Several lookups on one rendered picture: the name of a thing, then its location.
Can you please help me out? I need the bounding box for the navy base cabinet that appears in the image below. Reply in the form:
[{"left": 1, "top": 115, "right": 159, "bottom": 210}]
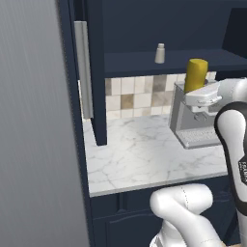
[{"left": 89, "top": 175, "right": 247, "bottom": 247}]

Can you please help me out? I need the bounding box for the grey coffee machine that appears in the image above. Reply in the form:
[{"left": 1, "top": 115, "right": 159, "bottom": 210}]
[{"left": 169, "top": 79, "right": 227, "bottom": 151}]

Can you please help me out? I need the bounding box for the navy cabinet door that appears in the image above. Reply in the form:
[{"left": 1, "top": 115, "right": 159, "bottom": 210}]
[
  {"left": 221, "top": 7, "right": 247, "bottom": 60},
  {"left": 84, "top": 0, "right": 108, "bottom": 147}
]

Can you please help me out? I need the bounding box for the grey bar door handle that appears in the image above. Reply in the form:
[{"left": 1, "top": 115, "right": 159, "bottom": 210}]
[{"left": 73, "top": 20, "right": 95, "bottom": 121}]

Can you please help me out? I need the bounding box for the grey fridge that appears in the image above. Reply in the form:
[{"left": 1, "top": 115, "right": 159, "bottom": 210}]
[{"left": 0, "top": 0, "right": 92, "bottom": 247}]

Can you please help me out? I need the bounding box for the grey shaker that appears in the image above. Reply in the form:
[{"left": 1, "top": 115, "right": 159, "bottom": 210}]
[{"left": 154, "top": 42, "right": 167, "bottom": 65}]

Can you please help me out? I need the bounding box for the navy wall cabinet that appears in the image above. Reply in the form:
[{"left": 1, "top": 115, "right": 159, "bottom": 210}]
[{"left": 69, "top": 0, "right": 247, "bottom": 81}]

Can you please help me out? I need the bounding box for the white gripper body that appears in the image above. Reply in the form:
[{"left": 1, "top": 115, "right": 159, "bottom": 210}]
[{"left": 184, "top": 82, "right": 224, "bottom": 109}]

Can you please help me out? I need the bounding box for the yellow mustard bottle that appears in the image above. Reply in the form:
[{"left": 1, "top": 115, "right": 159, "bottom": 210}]
[{"left": 183, "top": 58, "right": 209, "bottom": 95}]

